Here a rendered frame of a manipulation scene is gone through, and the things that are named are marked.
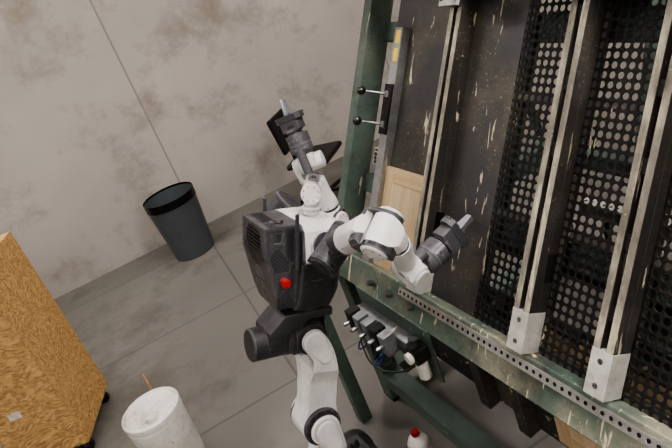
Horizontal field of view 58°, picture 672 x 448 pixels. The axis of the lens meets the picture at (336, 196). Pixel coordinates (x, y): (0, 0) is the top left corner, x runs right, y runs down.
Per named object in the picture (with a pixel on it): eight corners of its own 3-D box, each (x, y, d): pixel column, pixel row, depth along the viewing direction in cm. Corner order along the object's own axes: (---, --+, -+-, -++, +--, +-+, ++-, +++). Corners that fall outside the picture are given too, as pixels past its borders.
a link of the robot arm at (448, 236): (475, 248, 184) (448, 275, 181) (454, 239, 192) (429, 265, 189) (458, 219, 178) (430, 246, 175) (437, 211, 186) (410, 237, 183)
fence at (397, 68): (369, 258, 258) (361, 259, 256) (403, 29, 242) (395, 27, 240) (376, 262, 253) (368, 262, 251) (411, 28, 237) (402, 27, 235)
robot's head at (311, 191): (300, 210, 198) (300, 184, 196) (302, 203, 208) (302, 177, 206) (320, 211, 198) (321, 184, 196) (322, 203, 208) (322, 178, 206)
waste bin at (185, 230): (215, 230, 572) (189, 176, 550) (222, 248, 531) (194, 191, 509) (170, 250, 565) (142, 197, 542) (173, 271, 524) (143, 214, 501)
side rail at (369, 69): (352, 242, 282) (331, 242, 276) (386, -3, 263) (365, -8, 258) (358, 246, 277) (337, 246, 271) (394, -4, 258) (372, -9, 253)
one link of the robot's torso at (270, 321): (256, 370, 199) (255, 320, 195) (242, 353, 210) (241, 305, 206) (331, 351, 212) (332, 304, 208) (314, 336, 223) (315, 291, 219)
